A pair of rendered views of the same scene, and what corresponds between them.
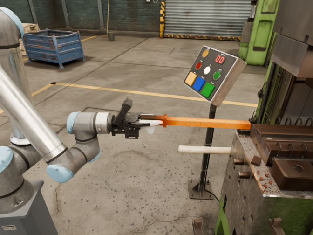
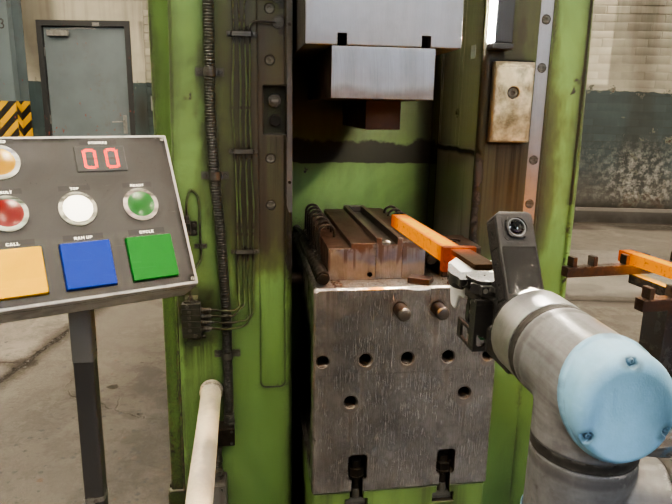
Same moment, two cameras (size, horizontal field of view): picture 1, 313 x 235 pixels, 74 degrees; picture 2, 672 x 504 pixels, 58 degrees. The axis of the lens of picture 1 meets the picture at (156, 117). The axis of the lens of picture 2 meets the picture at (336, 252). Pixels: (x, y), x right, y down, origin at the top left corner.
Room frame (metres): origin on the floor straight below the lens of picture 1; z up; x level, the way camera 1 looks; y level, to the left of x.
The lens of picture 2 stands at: (1.04, 0.72, 1.26)
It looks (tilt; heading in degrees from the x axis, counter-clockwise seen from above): 13 degrees down; 258
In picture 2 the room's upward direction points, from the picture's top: 1 degrees clockwise
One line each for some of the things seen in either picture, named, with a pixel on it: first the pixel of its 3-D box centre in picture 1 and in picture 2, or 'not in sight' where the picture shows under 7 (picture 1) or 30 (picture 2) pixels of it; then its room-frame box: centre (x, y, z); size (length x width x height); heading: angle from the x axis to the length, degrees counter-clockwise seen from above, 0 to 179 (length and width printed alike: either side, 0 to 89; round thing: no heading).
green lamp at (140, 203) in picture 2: (216, 75); (140, 204); (1.15, -0.34, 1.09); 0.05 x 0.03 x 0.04; 176
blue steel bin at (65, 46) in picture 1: (53, 46); not in sight; (5.39, 2.57, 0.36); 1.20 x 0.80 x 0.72; 63
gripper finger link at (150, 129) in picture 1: (151, 127); not in sight; (0.69, 0.02, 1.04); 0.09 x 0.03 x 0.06; 84
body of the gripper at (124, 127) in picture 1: (125, 125); (505, 315); (0.72, 0.13, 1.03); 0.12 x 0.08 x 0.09; 87
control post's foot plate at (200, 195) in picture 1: (200, 186); not in sight; (1.27, -0.39, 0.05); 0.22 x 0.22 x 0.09; 86
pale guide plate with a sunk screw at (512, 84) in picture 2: not in sight; (510, 102); (0.38, -0.54, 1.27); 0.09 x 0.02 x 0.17; 176
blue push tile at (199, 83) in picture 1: (199, 84); (88, 265); (1.22, -0.27, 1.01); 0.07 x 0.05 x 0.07; 21
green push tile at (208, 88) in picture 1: (208, 90); (151, 257); (1.13, -0.30, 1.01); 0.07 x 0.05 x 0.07; 21
